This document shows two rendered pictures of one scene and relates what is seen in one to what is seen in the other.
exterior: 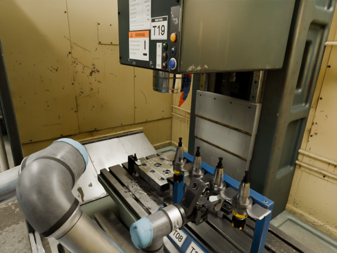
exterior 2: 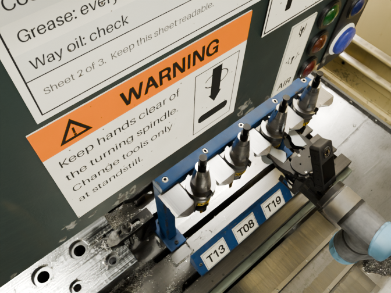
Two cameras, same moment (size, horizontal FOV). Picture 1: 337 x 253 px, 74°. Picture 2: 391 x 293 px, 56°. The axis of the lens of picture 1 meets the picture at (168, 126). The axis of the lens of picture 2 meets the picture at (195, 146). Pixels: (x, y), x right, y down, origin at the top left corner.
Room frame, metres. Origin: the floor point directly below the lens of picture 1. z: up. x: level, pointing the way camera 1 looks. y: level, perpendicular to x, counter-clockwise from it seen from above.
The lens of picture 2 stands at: (0.94, 0.28, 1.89)
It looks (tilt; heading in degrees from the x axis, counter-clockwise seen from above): 58 degrees down; 264
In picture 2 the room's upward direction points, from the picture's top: 3 degrees clockwise
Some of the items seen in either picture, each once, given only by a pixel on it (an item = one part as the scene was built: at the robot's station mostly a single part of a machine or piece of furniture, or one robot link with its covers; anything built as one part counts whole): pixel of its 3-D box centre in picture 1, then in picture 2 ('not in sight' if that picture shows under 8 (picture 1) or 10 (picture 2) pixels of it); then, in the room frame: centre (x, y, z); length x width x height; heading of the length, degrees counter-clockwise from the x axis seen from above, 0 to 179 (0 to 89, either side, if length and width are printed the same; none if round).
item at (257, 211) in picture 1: (256, 212); (319, 96); (0.58, -0.29, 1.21); 0.07 x 0.05 x 0.01; 127
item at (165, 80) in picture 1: (168, 78); not in sight; (1.12, 0.01, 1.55); 0.16 x 0.16 x 0.12
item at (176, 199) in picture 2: (171, 157); (179, 202); (0.93, -0.02, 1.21); 0.07 x 0.05 x 0.01; 127
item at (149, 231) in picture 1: (150, 229); (369, 231); (0.54, 0.04, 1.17); 0.11 x 0.08 x 0.09; 127
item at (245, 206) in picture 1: (241, 202); (304, 106); (0.63, -0.25, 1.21); 0.06 x 0.06 x 0.03
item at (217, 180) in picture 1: (218, 175); (278, 117); (0.71, -0.19, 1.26); 0.04 x 0.04 x 0.07
